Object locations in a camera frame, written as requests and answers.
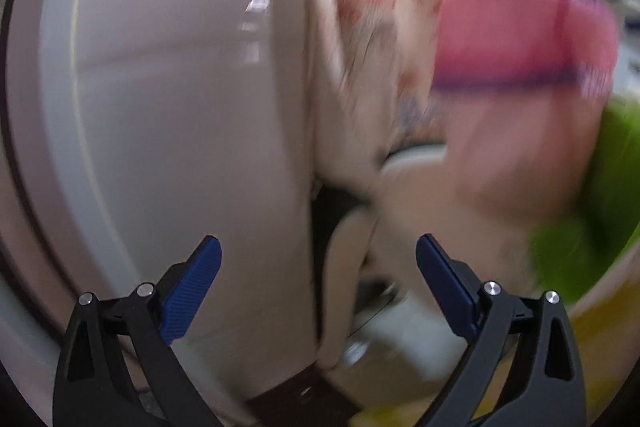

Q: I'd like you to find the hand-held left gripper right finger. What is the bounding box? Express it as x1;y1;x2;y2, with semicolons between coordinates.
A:
416;233;587;427

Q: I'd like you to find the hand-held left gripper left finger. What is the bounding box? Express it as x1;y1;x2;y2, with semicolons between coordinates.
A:
52;235;223;427

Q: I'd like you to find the pink lined trash bin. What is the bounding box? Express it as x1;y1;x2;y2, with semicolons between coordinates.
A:
432;0;623;219

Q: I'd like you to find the green printed tablecloth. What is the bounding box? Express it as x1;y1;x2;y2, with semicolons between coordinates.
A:
527;104;640;427

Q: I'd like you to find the floral curtain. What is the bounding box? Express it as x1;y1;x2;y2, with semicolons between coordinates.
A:
305;0;481;202

